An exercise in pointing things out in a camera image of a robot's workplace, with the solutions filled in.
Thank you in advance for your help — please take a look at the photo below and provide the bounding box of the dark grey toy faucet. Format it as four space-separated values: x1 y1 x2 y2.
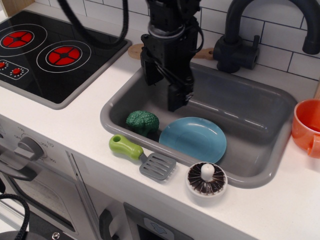
213 0 320 74

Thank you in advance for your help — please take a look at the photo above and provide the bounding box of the green toy broccoli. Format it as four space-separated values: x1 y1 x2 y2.
125 110 160 137

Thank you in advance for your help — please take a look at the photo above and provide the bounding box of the grey plastic sink basin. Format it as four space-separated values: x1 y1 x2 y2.
100 63 297 189

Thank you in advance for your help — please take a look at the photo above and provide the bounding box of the wooden corner post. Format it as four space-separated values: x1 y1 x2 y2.
0 0 35 17

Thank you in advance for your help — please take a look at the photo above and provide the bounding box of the white toy mushroom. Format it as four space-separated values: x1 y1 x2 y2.
185 162 228 201

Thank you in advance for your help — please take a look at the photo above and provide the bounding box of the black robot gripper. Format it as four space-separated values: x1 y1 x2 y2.
141 26 198 112

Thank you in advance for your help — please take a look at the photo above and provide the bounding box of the grey oven door handle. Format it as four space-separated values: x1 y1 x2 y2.
0 151 42 182

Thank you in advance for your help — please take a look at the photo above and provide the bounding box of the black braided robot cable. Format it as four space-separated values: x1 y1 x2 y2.
56 0 130 48

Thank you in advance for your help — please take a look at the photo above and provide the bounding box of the black braided cable lower left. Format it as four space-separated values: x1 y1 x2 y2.
0 193 31 240

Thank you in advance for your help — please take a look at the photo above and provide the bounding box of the grey oven knob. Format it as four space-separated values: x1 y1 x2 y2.
13 137 44 161

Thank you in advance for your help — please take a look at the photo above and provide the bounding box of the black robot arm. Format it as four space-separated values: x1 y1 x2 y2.
140 0 204 112

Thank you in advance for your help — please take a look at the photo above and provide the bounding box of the orange plastic cup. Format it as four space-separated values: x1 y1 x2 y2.
291 98 320 159

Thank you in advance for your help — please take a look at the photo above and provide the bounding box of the black toy stove top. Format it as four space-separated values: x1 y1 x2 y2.
0 10 131 110

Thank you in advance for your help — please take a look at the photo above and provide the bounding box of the black cabinet door handle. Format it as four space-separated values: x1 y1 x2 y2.
99 209 120 240

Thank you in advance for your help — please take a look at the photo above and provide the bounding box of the green handled grey spatula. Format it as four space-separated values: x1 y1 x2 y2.
108 134 177 181

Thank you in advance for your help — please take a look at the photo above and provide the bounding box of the wooden spoon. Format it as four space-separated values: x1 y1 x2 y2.
127 43 214 61

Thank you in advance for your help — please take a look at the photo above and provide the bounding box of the blue plastic plate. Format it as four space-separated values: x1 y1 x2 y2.
159 117 227 164

